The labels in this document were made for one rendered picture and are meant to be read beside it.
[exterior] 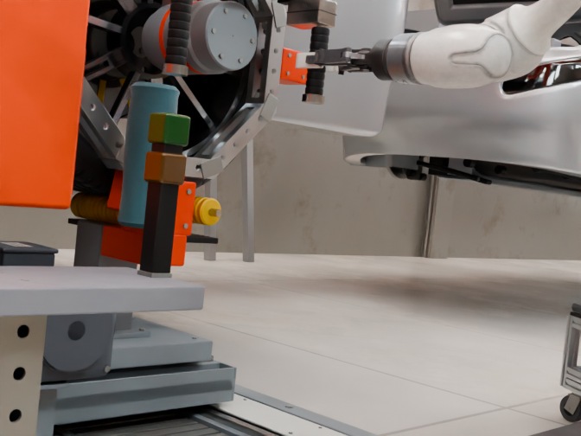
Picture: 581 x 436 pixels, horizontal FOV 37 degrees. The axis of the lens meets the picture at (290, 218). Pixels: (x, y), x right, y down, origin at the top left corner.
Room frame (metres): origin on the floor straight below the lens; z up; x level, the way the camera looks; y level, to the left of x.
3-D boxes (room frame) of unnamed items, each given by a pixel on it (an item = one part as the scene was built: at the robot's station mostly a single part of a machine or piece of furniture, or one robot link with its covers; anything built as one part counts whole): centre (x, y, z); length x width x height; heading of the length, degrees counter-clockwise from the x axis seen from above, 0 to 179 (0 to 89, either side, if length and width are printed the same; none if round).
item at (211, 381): (1.88, 0.39, 0.13); 0.50 x 0.36 x 0.10; 135
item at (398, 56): (1.55, -0.18, 0.83); 0.09 x 0.06 x 0.09; 135
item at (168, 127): (1.12, 0.17, 0.64); 0.04 x 0.04 x 0.04; 45
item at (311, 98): (1.71, -0.02, 0.83); 0.04 x 0.04 x 0.16
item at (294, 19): (1.73, 0.00, 0.93); 0.09 x 0.05 x 0.05; 45
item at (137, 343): (1.88, 0.39, 0.32); 0.40 x 0.30 x 0.28; 135
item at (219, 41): (1.71, 0.22, 0.85); 0.21 x 0.14 x 0.14; 45
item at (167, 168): (1.12, 0.17, 0.59); 0.04 x 0.04 x 0.04; 45
